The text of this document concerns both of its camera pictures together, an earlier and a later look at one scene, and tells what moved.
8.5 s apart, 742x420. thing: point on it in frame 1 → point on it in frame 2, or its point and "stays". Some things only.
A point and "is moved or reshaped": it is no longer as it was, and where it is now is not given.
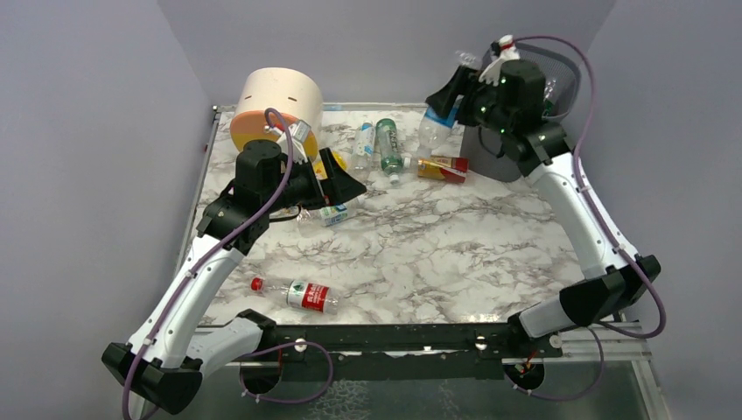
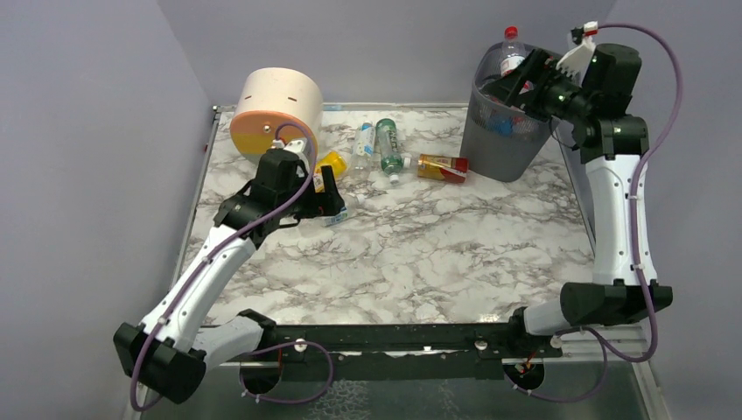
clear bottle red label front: (302, 294) is moved or reshaped
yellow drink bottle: (319, 169) stays
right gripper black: (464, 87) → (537, 87)
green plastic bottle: (391, 161) stays
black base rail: (404, 351) stays
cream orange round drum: (292, 94) stays
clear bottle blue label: (436, 129) is moved or reshaped
